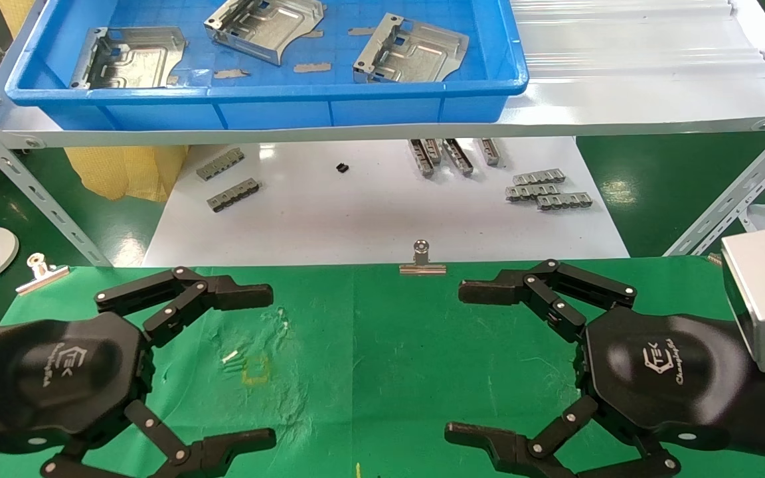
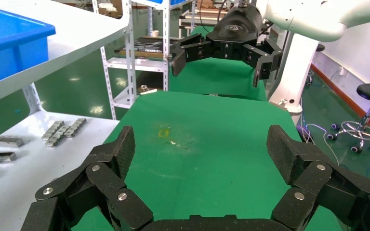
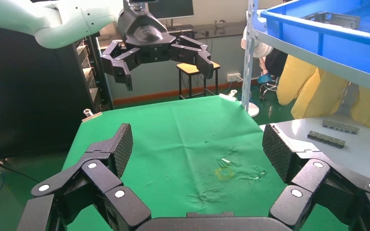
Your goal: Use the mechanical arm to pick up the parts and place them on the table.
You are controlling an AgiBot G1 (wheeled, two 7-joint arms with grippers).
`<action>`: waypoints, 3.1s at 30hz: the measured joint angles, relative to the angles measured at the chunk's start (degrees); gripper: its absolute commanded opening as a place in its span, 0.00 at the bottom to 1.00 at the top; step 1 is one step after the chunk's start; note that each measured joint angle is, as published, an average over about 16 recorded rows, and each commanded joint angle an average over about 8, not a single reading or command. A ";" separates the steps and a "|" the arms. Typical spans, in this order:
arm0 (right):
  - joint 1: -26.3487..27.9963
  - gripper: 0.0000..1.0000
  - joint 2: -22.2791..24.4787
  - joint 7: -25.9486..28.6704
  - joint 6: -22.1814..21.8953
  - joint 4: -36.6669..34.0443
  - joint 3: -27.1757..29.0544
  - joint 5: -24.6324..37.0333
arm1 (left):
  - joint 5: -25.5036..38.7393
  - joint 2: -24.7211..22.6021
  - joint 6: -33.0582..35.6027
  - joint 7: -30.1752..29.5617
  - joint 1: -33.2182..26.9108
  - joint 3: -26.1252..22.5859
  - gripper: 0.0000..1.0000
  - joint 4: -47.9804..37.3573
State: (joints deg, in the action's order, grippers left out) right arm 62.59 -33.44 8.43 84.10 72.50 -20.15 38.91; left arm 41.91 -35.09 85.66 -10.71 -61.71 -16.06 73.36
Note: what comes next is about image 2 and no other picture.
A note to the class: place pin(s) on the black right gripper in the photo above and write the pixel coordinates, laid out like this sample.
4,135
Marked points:
236,28

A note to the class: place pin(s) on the white paper cup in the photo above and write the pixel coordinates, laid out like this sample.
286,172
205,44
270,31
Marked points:
155,33

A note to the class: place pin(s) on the grey ribbed connector strip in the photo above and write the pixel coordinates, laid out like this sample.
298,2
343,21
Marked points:
58,136
76,127
52,130

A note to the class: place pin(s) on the cardboard box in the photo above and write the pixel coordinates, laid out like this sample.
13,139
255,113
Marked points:
110,8

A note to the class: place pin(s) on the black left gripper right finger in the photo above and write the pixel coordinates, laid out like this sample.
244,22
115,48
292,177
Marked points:
312,178

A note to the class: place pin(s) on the black round stool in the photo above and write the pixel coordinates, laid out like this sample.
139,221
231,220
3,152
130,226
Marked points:
320,47

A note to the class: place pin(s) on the green table cloth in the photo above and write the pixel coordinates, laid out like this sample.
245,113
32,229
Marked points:
217,79
210,153

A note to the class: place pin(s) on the white metal shelf rack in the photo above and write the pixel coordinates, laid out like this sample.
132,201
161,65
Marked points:
130,63
76,28

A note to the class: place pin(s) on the black metal parts pile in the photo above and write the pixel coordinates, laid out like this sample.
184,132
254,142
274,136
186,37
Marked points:
143,47

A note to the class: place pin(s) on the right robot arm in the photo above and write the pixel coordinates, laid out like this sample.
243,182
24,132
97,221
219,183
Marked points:
316,19

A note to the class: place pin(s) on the blue plastic bin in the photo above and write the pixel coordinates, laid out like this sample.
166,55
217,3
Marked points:
6,47

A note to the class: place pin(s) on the white robot torso column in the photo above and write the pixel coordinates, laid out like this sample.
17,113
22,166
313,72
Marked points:
295,70

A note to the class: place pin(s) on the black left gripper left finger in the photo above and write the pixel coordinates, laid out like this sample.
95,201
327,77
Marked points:
105,181

